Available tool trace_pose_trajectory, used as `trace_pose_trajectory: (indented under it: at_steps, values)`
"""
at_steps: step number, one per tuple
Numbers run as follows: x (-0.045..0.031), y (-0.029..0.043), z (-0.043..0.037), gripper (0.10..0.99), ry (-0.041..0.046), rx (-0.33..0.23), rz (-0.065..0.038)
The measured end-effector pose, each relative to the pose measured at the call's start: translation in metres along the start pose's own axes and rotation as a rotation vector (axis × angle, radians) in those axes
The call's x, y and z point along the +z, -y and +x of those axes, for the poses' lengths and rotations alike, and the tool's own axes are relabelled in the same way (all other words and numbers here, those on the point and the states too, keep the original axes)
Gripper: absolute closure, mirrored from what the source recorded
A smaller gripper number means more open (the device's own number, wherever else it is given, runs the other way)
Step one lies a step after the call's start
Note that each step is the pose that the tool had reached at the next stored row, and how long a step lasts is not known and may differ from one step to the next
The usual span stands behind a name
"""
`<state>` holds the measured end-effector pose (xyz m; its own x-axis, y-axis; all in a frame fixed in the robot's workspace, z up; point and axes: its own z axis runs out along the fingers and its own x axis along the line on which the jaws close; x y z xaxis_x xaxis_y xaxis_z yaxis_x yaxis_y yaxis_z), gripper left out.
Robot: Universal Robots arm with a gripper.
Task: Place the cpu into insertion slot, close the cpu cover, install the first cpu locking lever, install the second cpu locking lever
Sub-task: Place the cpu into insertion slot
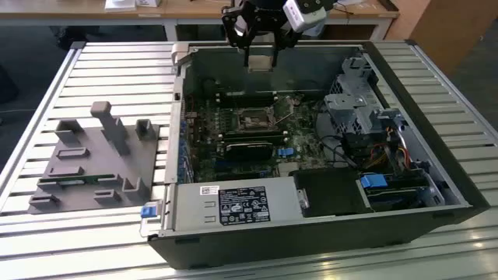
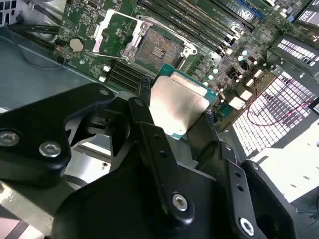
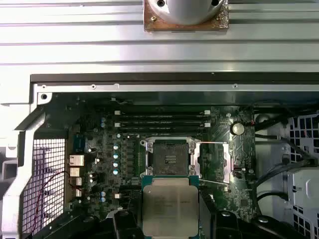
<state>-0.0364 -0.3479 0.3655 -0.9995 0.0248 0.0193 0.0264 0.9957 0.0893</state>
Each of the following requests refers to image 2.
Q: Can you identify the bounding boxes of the silver-topped CPU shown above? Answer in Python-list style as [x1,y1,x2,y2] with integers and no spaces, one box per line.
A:
[149,63,217,140]

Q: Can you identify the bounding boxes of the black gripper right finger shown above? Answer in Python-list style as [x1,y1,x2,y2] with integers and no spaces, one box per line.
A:
[205,111,300,239]

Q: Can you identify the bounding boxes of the metal socket cover frame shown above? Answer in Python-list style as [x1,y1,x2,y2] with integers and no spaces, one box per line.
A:
[91,9,151,62]

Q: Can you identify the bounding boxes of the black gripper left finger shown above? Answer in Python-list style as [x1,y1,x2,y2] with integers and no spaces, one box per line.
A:
[0,77,195,226]

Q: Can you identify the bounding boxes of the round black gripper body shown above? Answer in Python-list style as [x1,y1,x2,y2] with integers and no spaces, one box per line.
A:
[51,109,232,239]

